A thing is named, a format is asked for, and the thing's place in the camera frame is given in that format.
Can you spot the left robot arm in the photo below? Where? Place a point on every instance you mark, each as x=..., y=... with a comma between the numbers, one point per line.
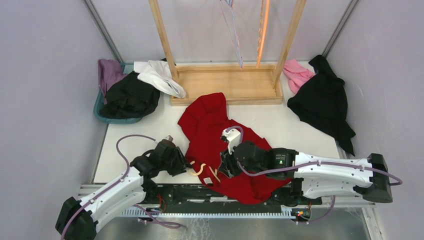
x=82, y=219

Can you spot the black garment on right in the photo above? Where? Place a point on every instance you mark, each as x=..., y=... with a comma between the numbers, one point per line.
x=322, y=103

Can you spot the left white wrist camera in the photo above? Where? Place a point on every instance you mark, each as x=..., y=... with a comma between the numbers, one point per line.
x=168, y=139

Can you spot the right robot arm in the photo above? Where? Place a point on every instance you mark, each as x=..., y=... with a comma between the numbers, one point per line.
x=312, y=176

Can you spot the teal laundry basket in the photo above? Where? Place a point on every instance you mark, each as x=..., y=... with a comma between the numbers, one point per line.
x=99, y=103

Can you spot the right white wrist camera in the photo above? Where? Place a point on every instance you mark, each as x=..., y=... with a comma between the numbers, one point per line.
x=233, y=136

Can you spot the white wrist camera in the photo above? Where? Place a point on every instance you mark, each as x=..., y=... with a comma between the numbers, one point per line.
x=233, y=136
x=168, y=139

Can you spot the black garment in basket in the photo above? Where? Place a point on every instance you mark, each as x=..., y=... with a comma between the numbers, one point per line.
x=130, y=98

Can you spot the purple garment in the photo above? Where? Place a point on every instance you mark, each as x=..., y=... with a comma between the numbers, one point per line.
x=110, y=72

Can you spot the wooden hanger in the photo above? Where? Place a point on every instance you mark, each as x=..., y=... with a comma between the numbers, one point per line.
x=206, y=180

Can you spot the white garment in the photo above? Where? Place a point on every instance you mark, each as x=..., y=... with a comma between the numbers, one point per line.
x=157, y=73

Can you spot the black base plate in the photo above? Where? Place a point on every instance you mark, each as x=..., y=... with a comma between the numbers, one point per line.
x=198, y=199

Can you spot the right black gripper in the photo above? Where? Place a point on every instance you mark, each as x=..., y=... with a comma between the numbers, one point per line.
x=227, y=166

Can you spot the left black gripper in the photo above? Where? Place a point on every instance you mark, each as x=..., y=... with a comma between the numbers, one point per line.
x=181, y=163

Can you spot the wooden clothes rack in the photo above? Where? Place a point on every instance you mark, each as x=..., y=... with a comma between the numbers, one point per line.
x=245, y=85

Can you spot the pink garment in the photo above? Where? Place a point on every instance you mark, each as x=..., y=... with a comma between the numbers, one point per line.
x=296, y=74

